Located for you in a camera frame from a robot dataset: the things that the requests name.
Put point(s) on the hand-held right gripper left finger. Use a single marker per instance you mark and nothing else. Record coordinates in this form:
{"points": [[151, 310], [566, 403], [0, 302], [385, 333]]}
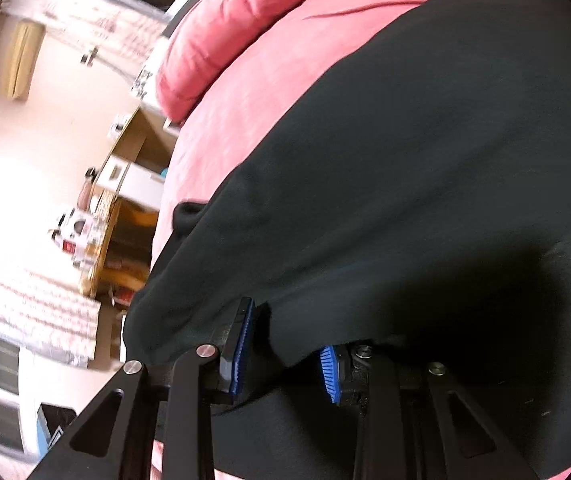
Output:
{"points": [[243, 350]]}

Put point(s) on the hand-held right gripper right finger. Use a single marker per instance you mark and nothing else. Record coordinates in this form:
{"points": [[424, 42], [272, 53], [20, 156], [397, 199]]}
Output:
{"points": [[330, 375]]}

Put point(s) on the black pants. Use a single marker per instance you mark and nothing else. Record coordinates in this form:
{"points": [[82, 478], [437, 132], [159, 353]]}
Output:
{"points": [[390, 160]]}

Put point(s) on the wooden desk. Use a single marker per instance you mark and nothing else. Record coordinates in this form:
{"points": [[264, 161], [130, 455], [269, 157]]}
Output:
{"points": [[125, 270]]}

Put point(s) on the wooden cabinet with white door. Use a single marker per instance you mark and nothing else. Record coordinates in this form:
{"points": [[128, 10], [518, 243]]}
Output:
{"points": [[135, 180]]}

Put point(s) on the white printed box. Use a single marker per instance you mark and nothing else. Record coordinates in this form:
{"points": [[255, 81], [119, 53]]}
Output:
{"points": [[77, 230]]}

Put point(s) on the floral side curtain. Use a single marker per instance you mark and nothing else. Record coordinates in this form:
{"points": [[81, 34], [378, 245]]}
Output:
{"points": [[30, 305]]}

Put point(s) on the pink bed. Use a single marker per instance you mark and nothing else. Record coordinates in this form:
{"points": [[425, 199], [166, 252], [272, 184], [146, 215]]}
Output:
{"points": [[245, 110]]}

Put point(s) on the white leaf print pillow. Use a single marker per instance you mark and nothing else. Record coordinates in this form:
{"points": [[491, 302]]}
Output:
{"points": [[143, 77]]}

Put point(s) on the pink folded quilt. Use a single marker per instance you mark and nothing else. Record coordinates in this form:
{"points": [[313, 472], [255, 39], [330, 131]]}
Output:
{"points": [[225, 25]]}

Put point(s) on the beige air conditioner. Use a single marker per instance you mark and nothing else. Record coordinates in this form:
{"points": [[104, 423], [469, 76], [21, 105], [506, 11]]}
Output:
{"points": [[22, 60]]}

